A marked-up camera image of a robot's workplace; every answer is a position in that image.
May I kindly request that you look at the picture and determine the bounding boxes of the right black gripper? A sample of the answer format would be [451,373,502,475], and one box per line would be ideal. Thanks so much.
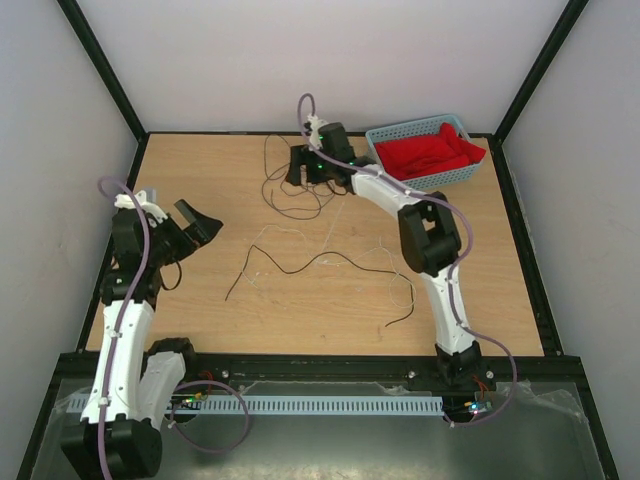
[285,143,335,187]

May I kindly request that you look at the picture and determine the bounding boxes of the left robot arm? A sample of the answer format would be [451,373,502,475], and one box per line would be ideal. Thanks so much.
[61,193,223,479]

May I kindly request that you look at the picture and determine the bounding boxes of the black wires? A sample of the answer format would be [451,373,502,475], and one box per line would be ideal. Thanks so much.
[260,133,341,221]

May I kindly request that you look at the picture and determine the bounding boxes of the black wire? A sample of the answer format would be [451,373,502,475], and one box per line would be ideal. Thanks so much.
[224,243,415,329]

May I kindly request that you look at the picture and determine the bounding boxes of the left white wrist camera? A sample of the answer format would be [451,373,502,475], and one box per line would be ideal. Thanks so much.
[114,188,169,228]

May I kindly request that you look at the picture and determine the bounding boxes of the red cloth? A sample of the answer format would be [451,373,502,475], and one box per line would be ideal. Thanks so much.
[375,123,486,181]

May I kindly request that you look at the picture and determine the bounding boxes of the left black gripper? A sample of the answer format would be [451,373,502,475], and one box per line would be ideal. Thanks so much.
[147,200,221,267]

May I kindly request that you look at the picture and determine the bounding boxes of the light blue slotted cable duct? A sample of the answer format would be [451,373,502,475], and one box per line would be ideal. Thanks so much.
[66,395,445,416]

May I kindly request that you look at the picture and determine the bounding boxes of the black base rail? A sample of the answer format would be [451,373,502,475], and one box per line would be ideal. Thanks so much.
[139,355,499,392]

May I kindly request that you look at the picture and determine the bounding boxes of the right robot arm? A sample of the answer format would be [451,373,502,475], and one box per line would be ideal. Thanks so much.
[287,116,482,389]

